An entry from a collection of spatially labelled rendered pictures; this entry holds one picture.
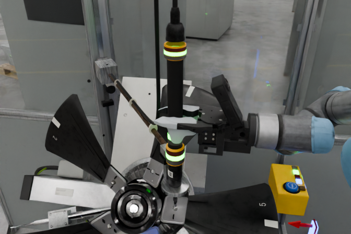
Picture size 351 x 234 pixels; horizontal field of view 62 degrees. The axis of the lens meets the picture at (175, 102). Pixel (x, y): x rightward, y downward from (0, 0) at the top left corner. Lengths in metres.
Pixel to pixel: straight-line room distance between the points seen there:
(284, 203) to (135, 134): 0.56
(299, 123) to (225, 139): 0.15
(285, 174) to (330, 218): 0.82
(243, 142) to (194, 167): 0.81
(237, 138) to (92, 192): 0.52
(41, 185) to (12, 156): 1.00
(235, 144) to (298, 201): 0.50
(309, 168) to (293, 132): 1.05
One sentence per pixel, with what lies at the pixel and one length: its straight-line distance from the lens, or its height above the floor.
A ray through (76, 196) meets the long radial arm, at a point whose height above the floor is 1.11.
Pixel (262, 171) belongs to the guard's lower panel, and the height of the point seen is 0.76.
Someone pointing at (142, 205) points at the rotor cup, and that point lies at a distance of 0.77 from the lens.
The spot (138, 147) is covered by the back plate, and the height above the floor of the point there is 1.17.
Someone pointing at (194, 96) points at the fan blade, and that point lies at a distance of 0.81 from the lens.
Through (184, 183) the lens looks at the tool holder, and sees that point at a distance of 0.76.
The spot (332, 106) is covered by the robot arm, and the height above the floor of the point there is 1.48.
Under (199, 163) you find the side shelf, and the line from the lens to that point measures 1.47.
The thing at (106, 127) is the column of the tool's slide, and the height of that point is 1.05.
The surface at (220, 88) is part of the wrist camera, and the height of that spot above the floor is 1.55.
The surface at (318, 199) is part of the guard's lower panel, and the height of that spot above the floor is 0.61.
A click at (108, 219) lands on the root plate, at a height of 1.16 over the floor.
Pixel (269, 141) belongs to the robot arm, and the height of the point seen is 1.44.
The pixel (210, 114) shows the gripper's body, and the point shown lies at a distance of 0.63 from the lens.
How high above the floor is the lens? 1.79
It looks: 27 degrees down
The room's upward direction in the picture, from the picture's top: straight up
